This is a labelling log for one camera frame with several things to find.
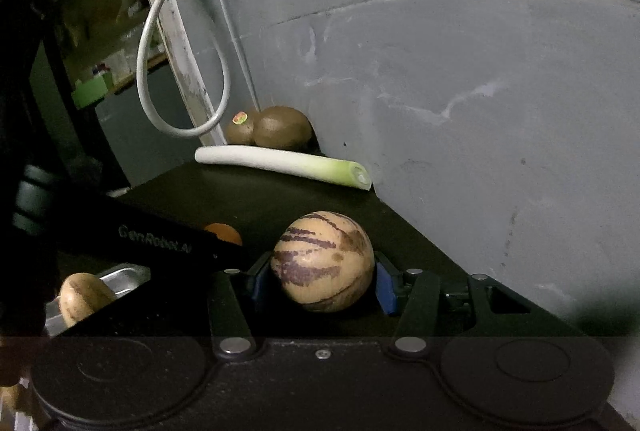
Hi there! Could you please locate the kiwi with sticker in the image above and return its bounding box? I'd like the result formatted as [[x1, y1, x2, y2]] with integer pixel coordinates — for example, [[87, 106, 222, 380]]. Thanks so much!
[[224, 110, 260, 145]]

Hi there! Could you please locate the striped pepino melon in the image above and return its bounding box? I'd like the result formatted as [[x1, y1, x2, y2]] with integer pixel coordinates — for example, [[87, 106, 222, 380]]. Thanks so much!
[[58, 273, 117, 328], [271, 211, 375, 312]]

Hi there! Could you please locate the small orange mandarin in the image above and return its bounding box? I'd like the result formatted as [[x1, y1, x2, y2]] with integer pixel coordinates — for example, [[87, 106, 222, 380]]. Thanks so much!
[[204, 222, 243, 246]]

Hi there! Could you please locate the white leek stalk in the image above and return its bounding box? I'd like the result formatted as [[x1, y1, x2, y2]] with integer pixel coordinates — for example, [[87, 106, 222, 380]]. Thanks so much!
[[194, 145, 372, 191]]

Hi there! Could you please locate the white cable loop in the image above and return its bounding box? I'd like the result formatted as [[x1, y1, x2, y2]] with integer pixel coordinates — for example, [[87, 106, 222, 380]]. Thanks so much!
[[135, 0, 232, 140]]

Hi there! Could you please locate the green box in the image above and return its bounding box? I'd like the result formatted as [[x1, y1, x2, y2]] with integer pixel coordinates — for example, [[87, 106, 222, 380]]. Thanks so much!
[[72, 72, 114, 110]]

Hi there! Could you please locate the plain brown kiwi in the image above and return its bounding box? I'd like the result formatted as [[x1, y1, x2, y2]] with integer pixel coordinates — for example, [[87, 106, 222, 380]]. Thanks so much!
[[253, 106, 312, 150]]

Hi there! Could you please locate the striped pepino melon in tray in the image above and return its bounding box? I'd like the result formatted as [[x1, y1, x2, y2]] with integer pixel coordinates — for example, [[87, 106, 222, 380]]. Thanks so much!
[[58, 273, 117, 328]]

